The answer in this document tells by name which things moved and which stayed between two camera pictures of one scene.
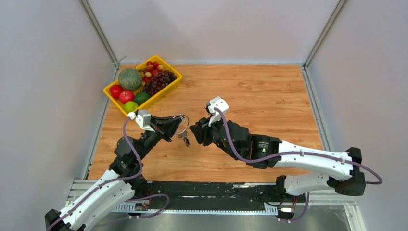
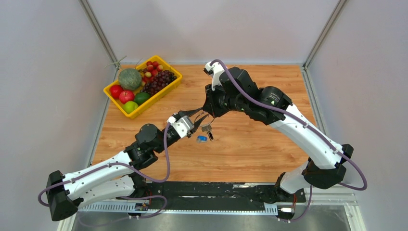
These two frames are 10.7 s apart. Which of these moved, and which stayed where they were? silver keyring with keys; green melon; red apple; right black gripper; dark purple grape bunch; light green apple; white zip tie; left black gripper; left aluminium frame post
Moved: left black gripper; right black gripper; silver keyring with keys
Stayed: left aluminium frame post; white zip tie; red apple; dark purple grape bunch; green melon; light green apple
